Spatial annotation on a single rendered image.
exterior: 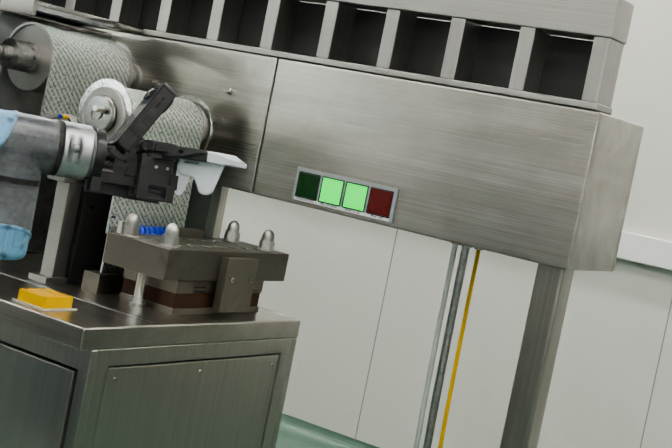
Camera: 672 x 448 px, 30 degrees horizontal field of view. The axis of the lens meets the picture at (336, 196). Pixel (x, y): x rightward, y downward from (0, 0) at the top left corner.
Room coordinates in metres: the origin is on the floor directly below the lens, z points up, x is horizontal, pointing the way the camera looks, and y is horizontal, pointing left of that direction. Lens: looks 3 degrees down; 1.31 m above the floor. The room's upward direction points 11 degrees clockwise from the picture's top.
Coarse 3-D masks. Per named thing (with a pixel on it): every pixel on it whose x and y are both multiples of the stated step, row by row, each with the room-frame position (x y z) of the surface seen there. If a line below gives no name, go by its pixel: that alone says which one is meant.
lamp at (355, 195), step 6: (348, 186) 2.58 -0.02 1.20; (354, 186) 2.57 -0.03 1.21; (360, 186) 2.56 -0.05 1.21; (348, 192) 2.58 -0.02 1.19; (354, 192) 2.57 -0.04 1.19; (360, 192) 2.56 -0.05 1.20; (366, 192) 2.56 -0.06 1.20; (348, 198) 2.58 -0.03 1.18; (354, 198) 2.57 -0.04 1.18; (360, 198) 2.56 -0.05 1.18; (348, 204) 2.58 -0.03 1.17; (354, 204) 2.57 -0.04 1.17; (360, 204) 2.56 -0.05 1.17; (360, 210) 2.56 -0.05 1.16
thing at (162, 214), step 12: (192, 180) 2.69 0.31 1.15; (120, 204) 2.51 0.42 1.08; (132, 204) 2.54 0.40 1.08; (144, 204) 2.57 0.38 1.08; (156, 204) 2.60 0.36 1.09; (168, 204) 2.63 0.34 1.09; (180, 204) 2.67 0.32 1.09; (120, 216) 2.52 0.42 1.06; (144, 216) 2.58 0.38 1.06; (156, 216) 2.61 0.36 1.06; (168, 216) 2.64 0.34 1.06; (180, 216) 2.67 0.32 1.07; (108, 228) 2.49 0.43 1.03
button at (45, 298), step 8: (24, 288) 2.23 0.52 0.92; (32, 288) 2.25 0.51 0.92; (40, 288) 2.27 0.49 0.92; (24, 296) 2.22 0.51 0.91; (32, 296) 2.21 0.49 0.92; (40, 296) 2.20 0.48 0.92; (48, 296) 2.20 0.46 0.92; (56, 296) 2.22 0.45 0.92; (64, 296) 2.23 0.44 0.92; (32, 304) 2.21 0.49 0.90; (40, 304) 2.20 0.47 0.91; (48, 304) 2.20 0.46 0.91; (56, 304) 2.22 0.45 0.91; (64, 304) 2.23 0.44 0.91
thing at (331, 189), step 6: (324, 180) 2.61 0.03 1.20; (330, 180) 2.60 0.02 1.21; (336, 180) 2.60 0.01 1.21; (324, 186) 2.61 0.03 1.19; (330, 186) 2.60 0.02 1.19; (336, 186) 2.60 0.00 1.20; (342, 186) 2.59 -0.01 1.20; (324, 192) 2.61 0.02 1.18; (330, 192) 2.60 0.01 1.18; (336, 192) 2.59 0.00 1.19; (324, 198) 2.61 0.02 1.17; (330, 198) 2.60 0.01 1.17; (336, 198) 2.59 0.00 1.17; (336, 204) 2.59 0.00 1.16
